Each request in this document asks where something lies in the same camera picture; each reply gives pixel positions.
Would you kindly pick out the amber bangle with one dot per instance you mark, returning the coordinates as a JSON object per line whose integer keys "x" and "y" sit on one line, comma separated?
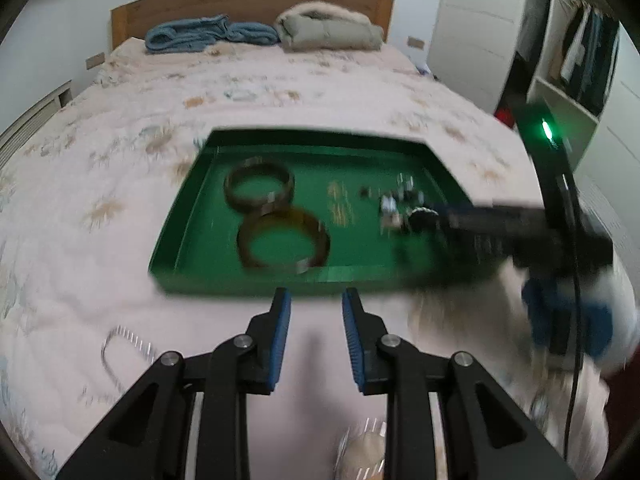
{"x": 321, "y": 245}

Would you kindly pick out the hanging clothes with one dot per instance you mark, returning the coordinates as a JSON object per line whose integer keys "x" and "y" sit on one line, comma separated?
{"x": 590, "y": 55}

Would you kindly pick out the floral bed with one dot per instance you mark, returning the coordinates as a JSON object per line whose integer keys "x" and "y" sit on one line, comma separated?
{"x": 150, "y": 110}

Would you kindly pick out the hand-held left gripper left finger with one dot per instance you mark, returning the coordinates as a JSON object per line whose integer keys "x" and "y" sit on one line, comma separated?
{"x": 282, "y": 330}

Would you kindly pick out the beige fur-trimmed jacket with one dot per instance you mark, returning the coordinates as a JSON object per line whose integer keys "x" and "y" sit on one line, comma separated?
{"x": 330, "y": 30}

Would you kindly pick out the brown wooden bangle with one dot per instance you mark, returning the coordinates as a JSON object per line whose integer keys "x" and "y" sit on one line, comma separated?
{"x": 286, "y": 180}

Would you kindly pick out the green tray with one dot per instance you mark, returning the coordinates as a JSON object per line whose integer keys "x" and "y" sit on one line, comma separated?
{"x": 200, "y": 230}

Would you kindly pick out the silver jewelry pieces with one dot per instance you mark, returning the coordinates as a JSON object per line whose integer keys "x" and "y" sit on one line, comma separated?
{"x": 392, "y": 205}

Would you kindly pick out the grey hanging garment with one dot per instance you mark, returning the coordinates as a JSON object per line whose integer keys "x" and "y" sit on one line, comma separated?
{"x": 532, "y": 15}

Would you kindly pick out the wall socket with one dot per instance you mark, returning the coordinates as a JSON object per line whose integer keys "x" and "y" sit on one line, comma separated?
{"x": 95, "y": 61}
{"x": 416, "y": 43}

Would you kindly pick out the person's right forearm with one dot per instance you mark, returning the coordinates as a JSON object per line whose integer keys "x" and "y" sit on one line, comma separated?
{"x": 590, "y": 410}

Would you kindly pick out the red bag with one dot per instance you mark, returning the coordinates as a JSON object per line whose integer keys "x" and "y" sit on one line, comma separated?
{"x": 506, "y": 116}

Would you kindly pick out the blue blanket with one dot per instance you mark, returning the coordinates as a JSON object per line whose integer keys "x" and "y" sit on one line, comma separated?
{"x": 200, "y": 35}

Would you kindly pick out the wooden headboard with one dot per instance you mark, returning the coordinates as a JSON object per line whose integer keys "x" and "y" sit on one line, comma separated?
{"x": 250, "y": 0}

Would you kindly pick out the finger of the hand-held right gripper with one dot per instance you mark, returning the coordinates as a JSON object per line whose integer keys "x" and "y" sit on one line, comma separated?
{"x": 465, "y": 217}

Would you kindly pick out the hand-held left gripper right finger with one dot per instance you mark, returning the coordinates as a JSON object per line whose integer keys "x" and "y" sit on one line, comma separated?
{"x": 351, "y": 340}

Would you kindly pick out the white wardrobe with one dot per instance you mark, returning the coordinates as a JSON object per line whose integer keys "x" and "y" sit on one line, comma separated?
{"x": 480, "y": 20}

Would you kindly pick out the white radiator cover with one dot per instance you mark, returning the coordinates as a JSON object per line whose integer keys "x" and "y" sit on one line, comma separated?
{"x": 30, "y": 115}

